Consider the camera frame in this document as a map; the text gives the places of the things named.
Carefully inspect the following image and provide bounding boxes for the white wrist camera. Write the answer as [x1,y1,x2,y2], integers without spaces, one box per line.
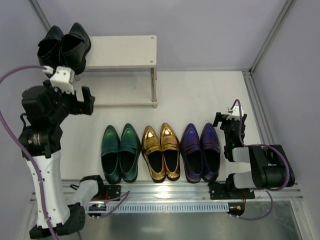
[226,106,242,121]
[42,65,75,95]

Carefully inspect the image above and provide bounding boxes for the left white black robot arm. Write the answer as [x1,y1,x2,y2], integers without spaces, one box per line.
[18,80,105,240]

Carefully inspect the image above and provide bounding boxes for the left aluminium frame post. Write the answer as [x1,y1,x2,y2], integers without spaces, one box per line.
[28,0,52,31]

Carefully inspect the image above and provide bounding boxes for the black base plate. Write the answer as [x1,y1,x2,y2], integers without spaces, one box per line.
[208,182,255,200]
[101,184,122,201]

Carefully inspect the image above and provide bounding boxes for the right aluminium side rail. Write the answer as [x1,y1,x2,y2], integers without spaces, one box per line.
[242,69,275,145]

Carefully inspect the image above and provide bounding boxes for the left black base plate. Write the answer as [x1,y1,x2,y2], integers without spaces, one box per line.
[101,184,122,201]

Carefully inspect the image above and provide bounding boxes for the right purple loafer shoe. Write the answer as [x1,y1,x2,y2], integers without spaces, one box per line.
[200,123,221,183]

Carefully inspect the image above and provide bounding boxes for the aluminium mounting rail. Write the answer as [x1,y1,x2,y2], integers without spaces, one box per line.
[29,180,304,204]

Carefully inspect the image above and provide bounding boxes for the aluminium frame post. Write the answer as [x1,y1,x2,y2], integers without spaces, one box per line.
[28,0,52,31]
[249,0,297,75]

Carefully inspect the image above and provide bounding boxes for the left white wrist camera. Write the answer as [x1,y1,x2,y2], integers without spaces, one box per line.
[42,65,75,95]

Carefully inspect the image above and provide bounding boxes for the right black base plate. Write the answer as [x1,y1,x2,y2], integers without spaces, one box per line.
[208,182,255,200]

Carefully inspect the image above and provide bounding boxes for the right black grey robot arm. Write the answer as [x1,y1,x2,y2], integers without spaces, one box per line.
[213,112,296,199]

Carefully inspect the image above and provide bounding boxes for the purple loafer shoe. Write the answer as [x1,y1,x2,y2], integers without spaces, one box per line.
[180,123,203,184]
[200,123,221,183]

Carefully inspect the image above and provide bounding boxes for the gold loafer shoe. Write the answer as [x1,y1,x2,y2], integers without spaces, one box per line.
[160,122,181,181]
[141,125,166,183]

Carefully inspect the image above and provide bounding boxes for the green loafer shoe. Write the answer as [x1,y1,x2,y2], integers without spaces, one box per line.
[119,123,141,183]
[100,125,122,185]

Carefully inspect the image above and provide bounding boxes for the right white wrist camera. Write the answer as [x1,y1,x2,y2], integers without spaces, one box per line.
[226,106,242,121]

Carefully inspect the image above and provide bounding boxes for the black loafer shoe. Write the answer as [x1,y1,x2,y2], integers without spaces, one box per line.
[37,25,64,69]
[61,22,92,75]

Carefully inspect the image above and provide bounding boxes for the left purple loafer shoe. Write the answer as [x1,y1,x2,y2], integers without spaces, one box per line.
[180,123,203,184]

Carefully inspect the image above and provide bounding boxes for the right aluminium frame post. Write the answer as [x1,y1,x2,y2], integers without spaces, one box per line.
[249,0,297,75]

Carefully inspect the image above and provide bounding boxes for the white two-tier shoe shelf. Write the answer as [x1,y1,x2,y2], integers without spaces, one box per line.
[74,35,158,109]

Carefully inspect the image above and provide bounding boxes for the grey slotted cable duct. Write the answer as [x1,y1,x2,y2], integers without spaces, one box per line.
[112,202,229,214]

